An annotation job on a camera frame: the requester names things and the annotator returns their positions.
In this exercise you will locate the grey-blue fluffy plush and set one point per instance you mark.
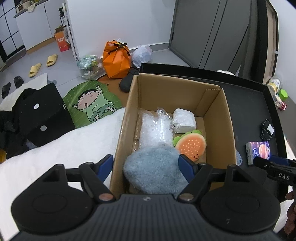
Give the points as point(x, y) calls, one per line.
point(154, 170)

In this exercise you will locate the burger plush toy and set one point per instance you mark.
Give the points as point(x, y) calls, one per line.
point(191, 144)

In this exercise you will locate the yellow slipper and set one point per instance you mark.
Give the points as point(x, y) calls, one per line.
point(34, 70)
point(51, 60)

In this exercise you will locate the orange paper bag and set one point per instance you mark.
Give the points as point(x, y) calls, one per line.
point(116, 59)

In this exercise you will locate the clear bag of trash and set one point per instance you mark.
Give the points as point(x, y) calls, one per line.
point(90, 67)

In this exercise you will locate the person hand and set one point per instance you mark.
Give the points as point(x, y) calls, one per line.
point(290, 223)

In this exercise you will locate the black clog shoe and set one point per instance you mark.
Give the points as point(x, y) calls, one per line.
point(126, 82)

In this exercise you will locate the black stitched fabric patch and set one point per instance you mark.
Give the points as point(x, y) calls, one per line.
point(266, 131)

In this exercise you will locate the orange cardboard carton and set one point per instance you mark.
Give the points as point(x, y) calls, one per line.
point(61, 36)

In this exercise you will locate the green hexagonal box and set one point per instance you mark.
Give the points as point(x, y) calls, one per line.
point(283, 94)

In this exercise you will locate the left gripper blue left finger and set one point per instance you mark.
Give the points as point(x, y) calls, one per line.
point(104, 167)

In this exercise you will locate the green cartoon floor mat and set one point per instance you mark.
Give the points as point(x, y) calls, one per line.
point(89, 102)

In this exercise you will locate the clear bag of white beads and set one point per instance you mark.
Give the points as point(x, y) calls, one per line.
point(155, 128)

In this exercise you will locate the blue knitted cloth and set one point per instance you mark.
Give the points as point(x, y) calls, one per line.
point(239, 159)

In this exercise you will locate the blue tissue packet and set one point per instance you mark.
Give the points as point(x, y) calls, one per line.
point(257, 149)

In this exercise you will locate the black shallow tray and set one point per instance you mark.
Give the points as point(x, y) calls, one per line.
point(250, 104)

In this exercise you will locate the white yellow canister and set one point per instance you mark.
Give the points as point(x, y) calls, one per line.
point(274, 84)

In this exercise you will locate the yellow slipper left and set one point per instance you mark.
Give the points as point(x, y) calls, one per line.
point(34, 70)

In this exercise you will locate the yellow slipper right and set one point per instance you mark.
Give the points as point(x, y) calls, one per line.
point(51, 60)

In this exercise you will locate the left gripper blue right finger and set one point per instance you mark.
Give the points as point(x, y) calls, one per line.
point(187, 167)

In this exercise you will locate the red pink figurine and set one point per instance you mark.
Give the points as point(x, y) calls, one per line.
point(282, 106)

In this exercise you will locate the grey door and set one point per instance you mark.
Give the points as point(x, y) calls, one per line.
point(210, 35)

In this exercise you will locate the white soft bundle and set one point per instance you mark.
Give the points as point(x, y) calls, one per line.
point(183, 121)

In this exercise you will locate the leaning black-framed board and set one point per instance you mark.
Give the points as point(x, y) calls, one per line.
point(261, 44)

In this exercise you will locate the white blanket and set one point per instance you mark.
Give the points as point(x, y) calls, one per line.
point(87, 144)

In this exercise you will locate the black dice-pattern bag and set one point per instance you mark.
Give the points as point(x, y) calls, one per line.
point(42, 115)

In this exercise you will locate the white plastic bag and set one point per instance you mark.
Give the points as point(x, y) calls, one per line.
point(142, 54)

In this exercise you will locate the white kitchen cabinet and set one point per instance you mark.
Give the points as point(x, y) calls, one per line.
point(39, 25)

